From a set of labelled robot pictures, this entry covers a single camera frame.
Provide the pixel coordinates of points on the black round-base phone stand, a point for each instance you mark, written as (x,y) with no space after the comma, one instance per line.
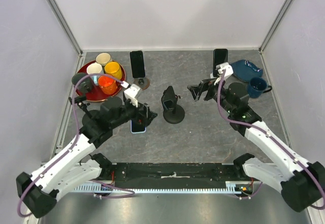
(80,101)

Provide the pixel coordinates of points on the white mug blue handle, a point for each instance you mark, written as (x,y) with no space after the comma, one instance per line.
(95,70)

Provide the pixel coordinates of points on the black phone on wooden stand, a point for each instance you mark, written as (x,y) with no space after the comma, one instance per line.
(137,64)

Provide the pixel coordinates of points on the cream beige mug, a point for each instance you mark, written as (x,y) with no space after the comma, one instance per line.
(103,59)

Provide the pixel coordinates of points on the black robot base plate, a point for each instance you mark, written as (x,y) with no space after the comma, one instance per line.
(171,175)

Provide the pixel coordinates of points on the aluminium corner frame post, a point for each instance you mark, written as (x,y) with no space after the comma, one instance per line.
(273,28)
(65,26)

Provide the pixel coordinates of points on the aluminium corner frame post left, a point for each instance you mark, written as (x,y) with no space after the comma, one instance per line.
(65,26)

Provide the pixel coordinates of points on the light blue cable duct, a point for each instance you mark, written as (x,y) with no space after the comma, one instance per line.
(91,187)

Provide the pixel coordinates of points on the aluminium corner frame post right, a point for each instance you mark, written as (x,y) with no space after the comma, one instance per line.
(273,28)

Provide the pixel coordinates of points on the red round tray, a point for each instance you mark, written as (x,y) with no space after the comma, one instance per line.
(96,94)

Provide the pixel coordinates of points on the black phone on white stand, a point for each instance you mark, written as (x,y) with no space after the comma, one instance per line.
(219,56)

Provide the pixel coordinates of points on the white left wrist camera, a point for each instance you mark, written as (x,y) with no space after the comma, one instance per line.
(131,93)

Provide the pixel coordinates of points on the orange mug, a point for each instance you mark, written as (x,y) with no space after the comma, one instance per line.
(109,85)

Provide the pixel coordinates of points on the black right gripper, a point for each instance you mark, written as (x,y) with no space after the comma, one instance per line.
(196,90)

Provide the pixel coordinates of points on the round wooden phone stand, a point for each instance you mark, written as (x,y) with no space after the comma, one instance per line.
(143,83)

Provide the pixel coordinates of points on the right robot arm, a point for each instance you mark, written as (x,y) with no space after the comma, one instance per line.
(300,182)

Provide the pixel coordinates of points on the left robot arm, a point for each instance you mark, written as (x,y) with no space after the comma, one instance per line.
(44,187)

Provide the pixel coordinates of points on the dark green mug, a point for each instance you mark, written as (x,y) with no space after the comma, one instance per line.
(83,85)

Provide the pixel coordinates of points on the dark blue ceramic mug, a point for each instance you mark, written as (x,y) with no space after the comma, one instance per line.
(257,86)

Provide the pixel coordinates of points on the black phone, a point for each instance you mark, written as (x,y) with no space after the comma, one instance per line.
(168,98)
(219,56)
(137,64)

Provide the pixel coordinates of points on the light blue cased phone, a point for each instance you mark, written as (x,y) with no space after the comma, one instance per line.
(137,128)

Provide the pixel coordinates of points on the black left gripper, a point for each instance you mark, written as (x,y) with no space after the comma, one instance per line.
(148,115)

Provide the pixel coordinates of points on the yellow mug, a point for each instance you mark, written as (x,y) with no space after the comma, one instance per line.
(114,69)

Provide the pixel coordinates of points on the blue shell-shaped plate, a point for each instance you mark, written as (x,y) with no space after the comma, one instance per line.
(245,70)

